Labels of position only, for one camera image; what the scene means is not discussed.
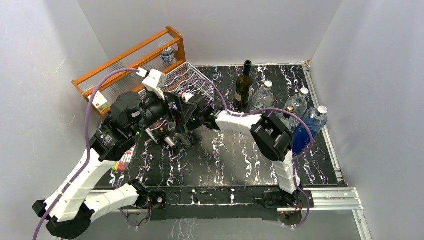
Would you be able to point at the orange wooden shelf rack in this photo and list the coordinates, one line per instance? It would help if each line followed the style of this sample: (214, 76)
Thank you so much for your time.
(146, 55)

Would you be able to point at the large clear bottle white cap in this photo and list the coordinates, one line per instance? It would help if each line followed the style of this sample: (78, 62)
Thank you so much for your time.
(299, 106)

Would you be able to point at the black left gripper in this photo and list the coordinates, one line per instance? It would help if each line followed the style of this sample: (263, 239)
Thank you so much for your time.
(172, 114)

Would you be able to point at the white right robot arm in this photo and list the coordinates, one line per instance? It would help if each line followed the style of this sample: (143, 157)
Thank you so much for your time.
(272, 137)

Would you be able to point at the dark green tall wine bottle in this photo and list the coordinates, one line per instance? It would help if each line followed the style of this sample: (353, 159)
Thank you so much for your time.
(243, 88)

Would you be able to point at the round clear bottle white cap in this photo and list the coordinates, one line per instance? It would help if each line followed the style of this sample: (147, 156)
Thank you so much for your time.
(263, 98)

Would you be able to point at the white green small box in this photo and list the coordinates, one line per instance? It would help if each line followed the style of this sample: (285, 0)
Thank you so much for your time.
(100, 103)

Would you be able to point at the clear square bottle gold cap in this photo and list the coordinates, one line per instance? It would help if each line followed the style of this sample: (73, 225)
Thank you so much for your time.
(286, 117)

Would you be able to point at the small clear glass bottle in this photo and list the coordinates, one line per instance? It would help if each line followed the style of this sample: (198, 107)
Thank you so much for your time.
(183, 139)

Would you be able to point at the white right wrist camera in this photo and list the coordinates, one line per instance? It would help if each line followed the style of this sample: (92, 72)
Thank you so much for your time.
(186, 96)

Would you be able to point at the white wire wine rack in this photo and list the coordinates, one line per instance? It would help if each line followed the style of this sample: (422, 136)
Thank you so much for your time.
(188, 79)

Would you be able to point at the blue white round jar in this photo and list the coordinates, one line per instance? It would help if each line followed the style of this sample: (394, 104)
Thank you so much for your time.
(167, 55)

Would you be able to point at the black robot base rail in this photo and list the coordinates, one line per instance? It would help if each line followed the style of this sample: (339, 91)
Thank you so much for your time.
(220, 202)

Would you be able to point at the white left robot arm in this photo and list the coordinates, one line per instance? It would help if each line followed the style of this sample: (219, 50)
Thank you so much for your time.
(70, 211)

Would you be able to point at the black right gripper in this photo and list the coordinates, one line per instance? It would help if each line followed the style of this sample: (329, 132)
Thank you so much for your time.
(190, 127)

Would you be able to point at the pack of coloured markers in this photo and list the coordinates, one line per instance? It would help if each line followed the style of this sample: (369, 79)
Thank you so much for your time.
(125, 162)

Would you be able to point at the green wine bottle grey foil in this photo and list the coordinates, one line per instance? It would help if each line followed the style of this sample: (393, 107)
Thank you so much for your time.
(164, 134)

